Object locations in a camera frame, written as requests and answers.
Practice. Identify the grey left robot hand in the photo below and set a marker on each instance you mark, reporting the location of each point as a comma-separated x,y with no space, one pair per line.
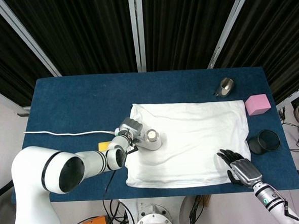
132,128

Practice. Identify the grey black right robot hand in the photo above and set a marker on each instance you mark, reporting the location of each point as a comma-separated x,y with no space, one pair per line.
245,170

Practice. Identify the white handheld steam iron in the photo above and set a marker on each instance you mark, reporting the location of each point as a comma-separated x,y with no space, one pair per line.
152,142

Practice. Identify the white cloth garment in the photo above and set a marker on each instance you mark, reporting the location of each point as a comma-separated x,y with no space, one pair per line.
191,134

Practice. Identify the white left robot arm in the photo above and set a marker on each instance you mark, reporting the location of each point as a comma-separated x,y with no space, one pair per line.
34,175

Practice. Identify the black plastic cup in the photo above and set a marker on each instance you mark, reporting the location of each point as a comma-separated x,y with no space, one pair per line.
254,145

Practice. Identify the yellow sponge block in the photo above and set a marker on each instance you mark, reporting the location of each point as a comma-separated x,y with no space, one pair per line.
104,146

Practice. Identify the blue felt table cover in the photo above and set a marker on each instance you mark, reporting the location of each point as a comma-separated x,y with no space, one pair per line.
88,100

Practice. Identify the pink foam cube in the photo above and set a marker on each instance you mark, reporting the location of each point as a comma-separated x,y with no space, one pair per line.
257,105

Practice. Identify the stainless steel cup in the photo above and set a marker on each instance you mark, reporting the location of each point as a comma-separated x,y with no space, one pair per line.
225,88

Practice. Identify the white robot torso base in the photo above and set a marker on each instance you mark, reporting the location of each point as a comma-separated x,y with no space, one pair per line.
153,218

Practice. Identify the black pleated curtain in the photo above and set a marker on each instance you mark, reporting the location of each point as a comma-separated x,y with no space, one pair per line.
83,32

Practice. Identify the white metal frame rail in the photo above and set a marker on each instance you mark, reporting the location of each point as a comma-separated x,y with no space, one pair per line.
293,95

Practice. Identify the white metal frame post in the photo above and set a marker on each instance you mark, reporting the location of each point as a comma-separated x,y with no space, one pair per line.
136,29
229,26
28,38

